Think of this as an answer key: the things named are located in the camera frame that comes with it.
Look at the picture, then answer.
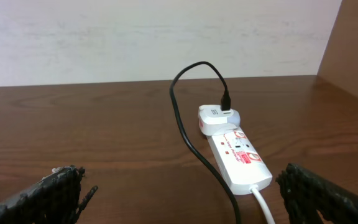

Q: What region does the black charging cable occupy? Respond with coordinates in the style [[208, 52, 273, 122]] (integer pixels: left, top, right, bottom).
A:
[[169, 60, 242, 224]]

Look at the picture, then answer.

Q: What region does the white power strip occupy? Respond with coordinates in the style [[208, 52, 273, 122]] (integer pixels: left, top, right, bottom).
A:
[[208, 128, 272, 195]]

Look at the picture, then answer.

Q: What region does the white USB charger adapter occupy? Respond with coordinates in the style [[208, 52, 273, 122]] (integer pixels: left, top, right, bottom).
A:
[[198, 105, 241, 136]]

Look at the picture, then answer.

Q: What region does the white power strip cord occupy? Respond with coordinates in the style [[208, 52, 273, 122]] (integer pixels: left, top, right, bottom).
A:
[[249, 184, 276, 224]]

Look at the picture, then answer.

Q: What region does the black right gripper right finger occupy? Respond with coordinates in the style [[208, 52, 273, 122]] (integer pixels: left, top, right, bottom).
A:
[[275, 163, 358, 224]]

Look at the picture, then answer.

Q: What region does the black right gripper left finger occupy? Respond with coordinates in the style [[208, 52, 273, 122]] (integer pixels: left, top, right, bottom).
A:
[[0, 165, 98, 224]]

